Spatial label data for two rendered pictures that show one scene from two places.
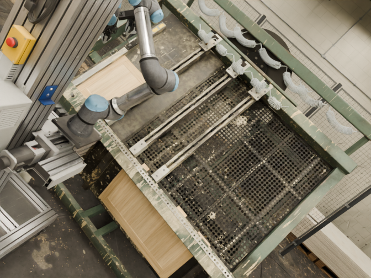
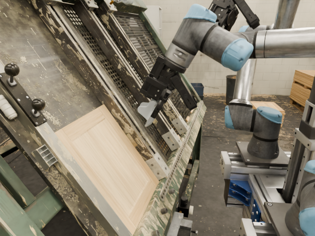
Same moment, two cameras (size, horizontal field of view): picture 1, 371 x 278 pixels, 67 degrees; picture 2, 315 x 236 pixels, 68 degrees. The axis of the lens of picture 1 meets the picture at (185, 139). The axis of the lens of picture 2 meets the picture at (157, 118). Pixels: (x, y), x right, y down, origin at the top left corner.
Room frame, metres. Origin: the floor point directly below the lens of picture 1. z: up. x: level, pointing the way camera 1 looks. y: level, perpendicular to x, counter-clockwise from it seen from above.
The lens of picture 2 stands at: (1.91, 1.58, 1.63)
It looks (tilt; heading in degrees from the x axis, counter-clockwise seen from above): 21 degrees down; 273
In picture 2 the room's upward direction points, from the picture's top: straight up
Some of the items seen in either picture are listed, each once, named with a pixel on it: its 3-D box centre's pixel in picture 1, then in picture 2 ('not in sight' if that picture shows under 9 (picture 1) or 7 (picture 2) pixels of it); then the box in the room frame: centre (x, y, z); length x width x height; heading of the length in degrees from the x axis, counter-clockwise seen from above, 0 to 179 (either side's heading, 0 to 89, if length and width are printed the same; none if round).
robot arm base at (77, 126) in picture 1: (83, 122); (264, 143); (1.41, 0.50, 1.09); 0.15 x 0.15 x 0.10
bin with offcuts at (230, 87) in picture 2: not in sight; (236, 91); (0.36, -3.64, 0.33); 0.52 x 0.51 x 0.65; 87
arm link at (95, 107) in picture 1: (94, 108); (266, 121); (1.42, 0.50, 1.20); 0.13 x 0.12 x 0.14; 159
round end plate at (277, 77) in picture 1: (248, 69); not in sight; (2.88, 0.00, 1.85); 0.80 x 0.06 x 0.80; 76
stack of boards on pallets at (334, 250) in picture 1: (320, 239); not in sight; (5.39, -3.34, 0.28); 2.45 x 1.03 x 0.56; 87
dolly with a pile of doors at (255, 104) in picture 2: not in sight; (261, 115); (0.25, -2.33, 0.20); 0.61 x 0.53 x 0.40; 87
